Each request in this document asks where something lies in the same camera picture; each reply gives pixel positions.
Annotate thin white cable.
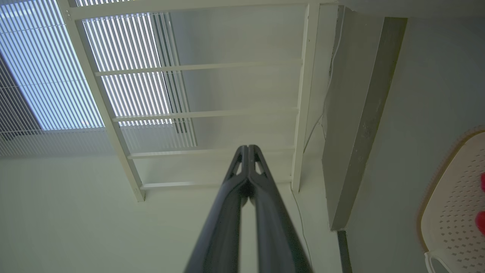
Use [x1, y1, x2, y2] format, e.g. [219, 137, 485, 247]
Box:
[291, 6, 345, 268]

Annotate cream perforated laundry basket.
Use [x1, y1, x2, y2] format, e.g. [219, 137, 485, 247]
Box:
[418, 129, 485, 273]

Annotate white window blinds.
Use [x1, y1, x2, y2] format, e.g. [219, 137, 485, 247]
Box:
[0, 0, 197, 158]

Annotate dark wall trim strip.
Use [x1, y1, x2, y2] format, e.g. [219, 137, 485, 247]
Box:
[337, 230, 353, 273]

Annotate white slatted beam frame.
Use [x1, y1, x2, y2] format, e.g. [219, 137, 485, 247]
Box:
[57, 0, 322, 202]

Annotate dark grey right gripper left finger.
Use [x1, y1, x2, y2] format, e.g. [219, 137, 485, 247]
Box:
[184, 145, 249, 273]

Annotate red garment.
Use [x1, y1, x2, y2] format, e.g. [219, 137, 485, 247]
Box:
[475, 173, 485, 235]

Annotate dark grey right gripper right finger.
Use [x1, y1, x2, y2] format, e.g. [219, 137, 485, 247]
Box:
[249, 145, 313, 273]

